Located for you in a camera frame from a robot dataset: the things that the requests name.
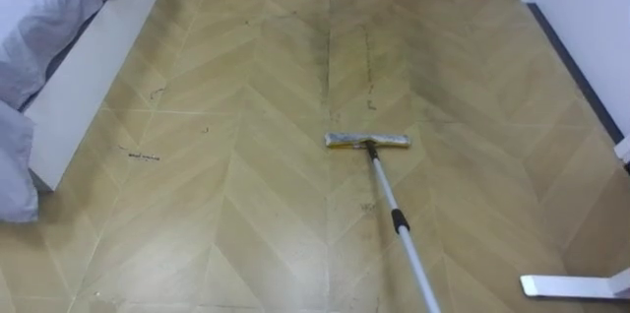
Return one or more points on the mop with silver pole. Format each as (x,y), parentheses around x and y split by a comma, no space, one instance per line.
(381,175)

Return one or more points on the white bed with grey bedding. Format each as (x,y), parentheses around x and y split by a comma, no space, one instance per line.
(54,47)

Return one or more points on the white furniture foot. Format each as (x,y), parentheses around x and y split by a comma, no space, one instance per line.
(576,285)

